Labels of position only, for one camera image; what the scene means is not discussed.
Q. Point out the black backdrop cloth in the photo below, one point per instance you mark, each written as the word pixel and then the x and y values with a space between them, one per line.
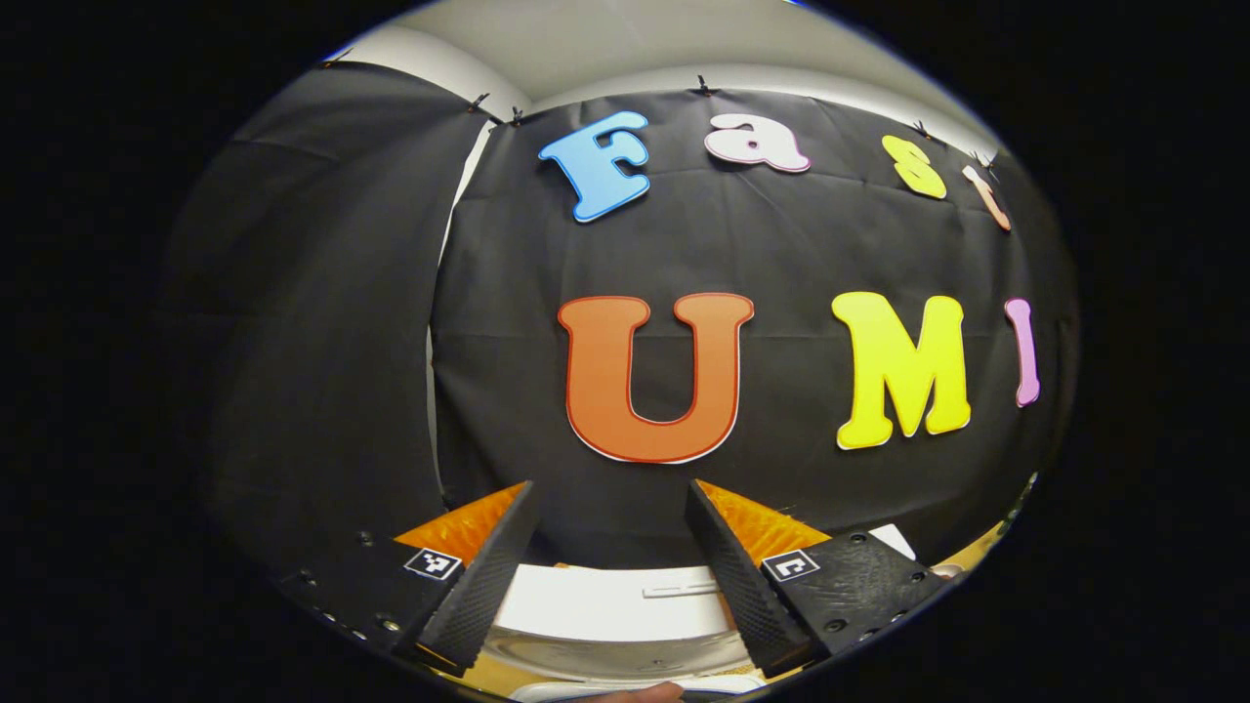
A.
pixel 322 342

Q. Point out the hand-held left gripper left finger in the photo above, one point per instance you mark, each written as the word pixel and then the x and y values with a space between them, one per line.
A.
pixel 488 586

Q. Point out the white rice cooker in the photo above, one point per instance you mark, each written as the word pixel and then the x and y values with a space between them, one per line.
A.
pixel 605 605

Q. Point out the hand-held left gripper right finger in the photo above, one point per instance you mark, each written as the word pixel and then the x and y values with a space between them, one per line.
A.
pixel 732 586

